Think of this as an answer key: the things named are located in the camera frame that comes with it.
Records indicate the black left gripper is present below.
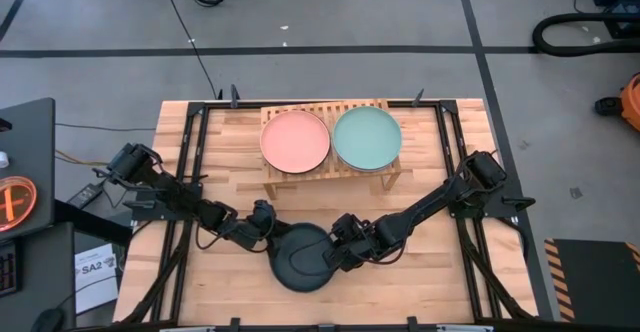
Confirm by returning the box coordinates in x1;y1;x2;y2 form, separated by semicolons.
234;201;296;252

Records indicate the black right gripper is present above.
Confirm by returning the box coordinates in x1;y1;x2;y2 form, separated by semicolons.
323;213;386;273

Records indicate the dark grey plate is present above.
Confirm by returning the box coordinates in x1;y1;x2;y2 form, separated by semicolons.
268;221;337;294

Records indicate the pink plate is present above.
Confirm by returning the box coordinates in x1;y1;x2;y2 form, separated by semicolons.
259;109;332;175

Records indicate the mint green plate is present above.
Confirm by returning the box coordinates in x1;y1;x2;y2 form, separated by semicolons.
331;105;404;173

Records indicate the wooden slatted shelf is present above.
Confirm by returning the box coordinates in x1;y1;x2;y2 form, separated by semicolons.
259;98;403;201

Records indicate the white printed paper sheet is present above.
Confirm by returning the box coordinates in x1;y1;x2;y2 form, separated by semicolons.
73;243;120;316

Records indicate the black power adapter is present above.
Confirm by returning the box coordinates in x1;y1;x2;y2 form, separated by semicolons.
66;183;104;210

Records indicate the low black desk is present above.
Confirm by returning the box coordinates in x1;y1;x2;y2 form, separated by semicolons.
0;221;76;332

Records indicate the black computer mouse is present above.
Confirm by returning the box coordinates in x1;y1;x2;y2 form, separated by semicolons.
29;307;66;332

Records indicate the black hazard-striped mat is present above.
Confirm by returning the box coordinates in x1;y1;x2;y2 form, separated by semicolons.
543;238;640;326

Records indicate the round orange dish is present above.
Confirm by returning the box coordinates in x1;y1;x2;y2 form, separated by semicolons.
0;175;39;233

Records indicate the black keyboard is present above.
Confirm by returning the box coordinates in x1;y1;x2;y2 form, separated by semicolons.
0;241;22;298

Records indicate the orange machine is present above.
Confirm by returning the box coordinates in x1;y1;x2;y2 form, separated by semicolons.
594;71;640;133

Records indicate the black aluminium table frame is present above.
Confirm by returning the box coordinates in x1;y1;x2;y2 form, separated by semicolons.
119;99;539;332

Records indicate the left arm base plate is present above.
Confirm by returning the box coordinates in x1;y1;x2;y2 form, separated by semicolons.
130;181;204;222

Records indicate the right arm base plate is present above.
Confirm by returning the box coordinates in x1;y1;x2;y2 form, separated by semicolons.
444;179;537;220

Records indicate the yellow cable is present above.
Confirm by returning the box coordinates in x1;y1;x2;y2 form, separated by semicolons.
54;148;110;167

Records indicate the long black floor cable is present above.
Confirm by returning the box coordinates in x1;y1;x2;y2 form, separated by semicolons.
158;0;224;101

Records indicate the black vacuum hose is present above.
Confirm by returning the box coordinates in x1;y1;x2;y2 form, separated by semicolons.
531;11;640;58

